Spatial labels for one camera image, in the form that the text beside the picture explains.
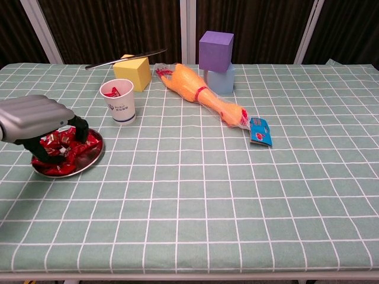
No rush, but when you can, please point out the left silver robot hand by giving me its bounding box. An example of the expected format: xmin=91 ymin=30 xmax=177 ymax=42
xmin=0 ymin=94 xmax=89 ymax=165

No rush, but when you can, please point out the red candy heap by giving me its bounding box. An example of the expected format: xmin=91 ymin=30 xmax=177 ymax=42
xmin=31 ymin=126 xmax=100 ymax=176

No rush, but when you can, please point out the red object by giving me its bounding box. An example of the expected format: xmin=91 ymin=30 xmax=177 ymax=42
xmin=102 ymin=86 xmax=121 ymax=98

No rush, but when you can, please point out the metal bowl of red candies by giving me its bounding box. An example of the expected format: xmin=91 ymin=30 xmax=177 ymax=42
xmin=31 ymin=127 xmax=105 ymax=178

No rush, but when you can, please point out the white paper cup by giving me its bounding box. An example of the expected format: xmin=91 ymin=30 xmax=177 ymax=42
xmin=99 ymin=78 xmax=137 ymax=127

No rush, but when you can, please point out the yellow foam cube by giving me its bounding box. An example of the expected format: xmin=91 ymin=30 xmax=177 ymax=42
xmin=113 ymin=54 xmax=153 ymax=92

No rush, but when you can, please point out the silver table knife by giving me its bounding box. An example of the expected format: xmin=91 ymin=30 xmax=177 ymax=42
xmin=85 ymin=48 xmax=168 ymax=70

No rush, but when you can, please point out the yellow rubber chicken toy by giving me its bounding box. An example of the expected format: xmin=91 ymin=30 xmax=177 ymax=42
xmin=153 ymin=62 xmax=250 ymax=130

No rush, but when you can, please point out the green checkered tablecloth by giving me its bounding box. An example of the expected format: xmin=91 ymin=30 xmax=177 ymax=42
xmin=0 ymin=59 xmax=379 ymax=275

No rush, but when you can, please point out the light blue foam cube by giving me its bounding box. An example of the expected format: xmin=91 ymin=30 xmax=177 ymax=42
xmin=206 ymin=63 xmax=236 ymax=95

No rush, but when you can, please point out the purple foam cube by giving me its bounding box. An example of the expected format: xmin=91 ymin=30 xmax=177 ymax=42
xmin=198 ymin=30 xmax=235 ymax=73

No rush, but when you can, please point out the blue printed card packet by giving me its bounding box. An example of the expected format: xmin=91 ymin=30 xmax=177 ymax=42
xmin=249 ymin=117 xmax=275 ymax=148

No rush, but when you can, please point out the white table frame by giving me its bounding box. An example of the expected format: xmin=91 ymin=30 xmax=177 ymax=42
xmin=0 ymin=270 xmax=379 ymax=284

